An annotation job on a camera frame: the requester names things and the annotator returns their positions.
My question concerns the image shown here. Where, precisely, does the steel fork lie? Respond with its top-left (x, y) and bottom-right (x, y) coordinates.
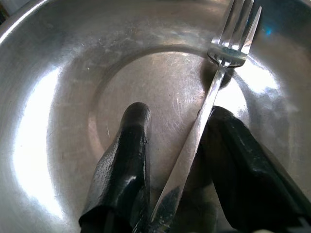
top-left (149, 0), bottom-right (263, 224)

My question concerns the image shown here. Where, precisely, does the large steel bowl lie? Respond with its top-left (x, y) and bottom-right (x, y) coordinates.
top-left (0, 0), bottom-right (311, 233)

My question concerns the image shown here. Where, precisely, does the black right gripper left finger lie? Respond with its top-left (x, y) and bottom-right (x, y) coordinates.
top-left (79, 101), bottom-right (152, 233)

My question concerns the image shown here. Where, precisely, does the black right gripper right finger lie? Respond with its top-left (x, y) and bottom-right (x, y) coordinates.
top-left (200, 106), bottom-right (311, 231)

